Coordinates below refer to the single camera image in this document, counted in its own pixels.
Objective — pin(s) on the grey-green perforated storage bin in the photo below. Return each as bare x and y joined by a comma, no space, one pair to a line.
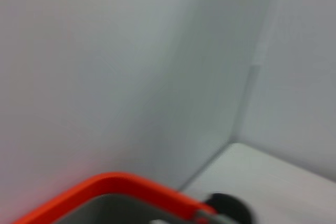
118,211

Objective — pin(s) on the glass teapot black lid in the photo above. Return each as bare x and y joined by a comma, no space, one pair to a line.
231,208

